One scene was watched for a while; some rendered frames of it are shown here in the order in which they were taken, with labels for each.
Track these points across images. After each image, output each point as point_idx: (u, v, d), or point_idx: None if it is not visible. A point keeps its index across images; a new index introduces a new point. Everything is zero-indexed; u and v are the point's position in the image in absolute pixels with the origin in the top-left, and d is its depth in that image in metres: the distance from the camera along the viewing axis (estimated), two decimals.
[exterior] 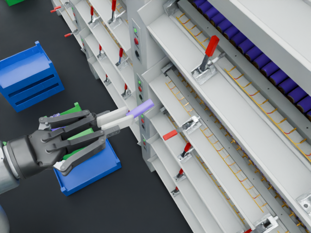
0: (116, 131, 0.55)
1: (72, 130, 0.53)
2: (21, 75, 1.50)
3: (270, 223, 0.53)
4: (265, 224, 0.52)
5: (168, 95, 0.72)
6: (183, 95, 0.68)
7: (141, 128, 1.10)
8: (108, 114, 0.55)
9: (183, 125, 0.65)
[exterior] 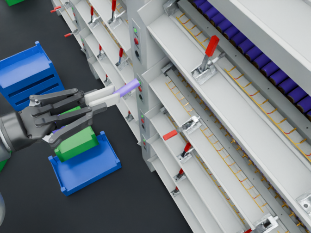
0: (103, 108, 0.57)
1: (61, 106, 0.55)
2: (21, 75, 1.50)
3: (270, 223, 0.53)
4: (265, 224, 0.52)
5: (168, 95, 0.72)
6: (183, 95, 0.68)
7: (141, 128, 1.10)
8: (96, 92, 0.58)
9: (183, 125, 0.65)
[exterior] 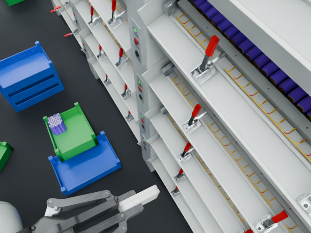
0: (128, 193, 0.46)
1: (92, 230, 0.42)
2: (21, 75, 1.50)
3: None
4: None
5: (168, 95, 0.72)
6: (190, 90, 0.68)
7: (141, 128, 1.10)
8: None
9: (190, 119, 0.65)
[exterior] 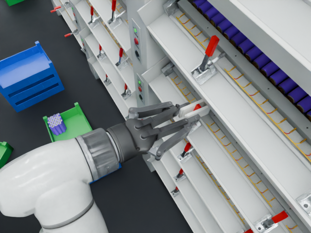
0: (184, 105, 0.62)
1: None
2: (21, 75, 1.50)
3: None
4: None
5: (168, 95, 0.72)
6: (190, 90, 0.68)
7: None
8: None
9: None
